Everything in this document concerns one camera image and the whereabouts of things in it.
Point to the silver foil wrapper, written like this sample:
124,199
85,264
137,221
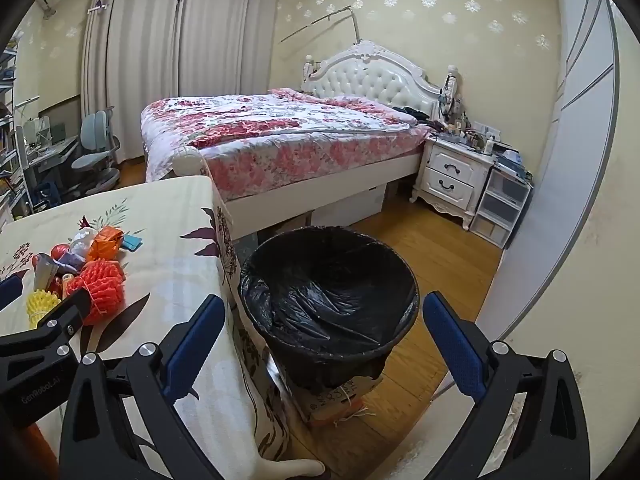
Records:
45,270

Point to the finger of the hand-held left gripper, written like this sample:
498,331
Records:
55,320
9,291

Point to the grey-blue desk chair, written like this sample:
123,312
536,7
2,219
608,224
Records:
97,150

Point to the teal card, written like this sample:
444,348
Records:
131,242

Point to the metal canopy pole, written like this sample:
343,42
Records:
320,20

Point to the white sliding wardrobe door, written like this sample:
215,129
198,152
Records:
575,160

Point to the white plastic bag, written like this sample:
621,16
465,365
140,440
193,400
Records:
82,242

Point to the floral tablecloth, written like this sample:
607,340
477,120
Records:
165,240

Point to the white nightstand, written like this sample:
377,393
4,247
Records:
450,180

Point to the orange plastic wrapper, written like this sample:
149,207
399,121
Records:
105,242

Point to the beige curtain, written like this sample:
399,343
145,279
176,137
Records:
230,35
135,60

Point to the nightstand clutter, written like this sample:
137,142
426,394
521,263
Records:
470,132

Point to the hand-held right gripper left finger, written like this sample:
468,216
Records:
195,342

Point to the white bed frame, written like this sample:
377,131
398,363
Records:
300,200

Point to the white bookshelf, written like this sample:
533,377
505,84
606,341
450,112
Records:
10,135

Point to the red plastic bag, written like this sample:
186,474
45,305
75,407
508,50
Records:
59,250

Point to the clear plastic drawer unit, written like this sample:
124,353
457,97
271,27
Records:
502,205

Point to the bed with floral quilt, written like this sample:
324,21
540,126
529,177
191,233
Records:
280,130

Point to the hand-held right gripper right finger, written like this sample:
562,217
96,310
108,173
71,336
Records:
452,342

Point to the red foam fruit net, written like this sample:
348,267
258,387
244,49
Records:
100,282

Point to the yellow foam fruit net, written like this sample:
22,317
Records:
40,305

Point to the black bag-lined trash bin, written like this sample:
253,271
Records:
325,310

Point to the white tufted headboard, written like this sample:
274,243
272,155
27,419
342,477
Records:
370,77

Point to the person's left forearm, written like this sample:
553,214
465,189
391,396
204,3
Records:
37,442

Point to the white storage box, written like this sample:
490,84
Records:
350,205

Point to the grey study desk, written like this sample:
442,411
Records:
50,155

